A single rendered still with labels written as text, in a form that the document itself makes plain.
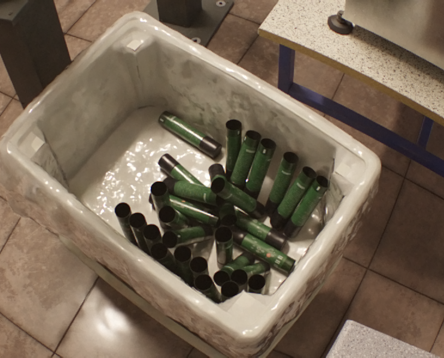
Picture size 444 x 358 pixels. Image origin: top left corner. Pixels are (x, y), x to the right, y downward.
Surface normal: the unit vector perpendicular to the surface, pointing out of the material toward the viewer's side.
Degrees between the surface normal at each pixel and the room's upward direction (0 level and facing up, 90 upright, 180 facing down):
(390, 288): 0
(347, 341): 0
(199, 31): 0
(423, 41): 90
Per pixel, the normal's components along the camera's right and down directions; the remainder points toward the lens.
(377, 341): -0.04, -0.45
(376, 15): -0.49, 0.79
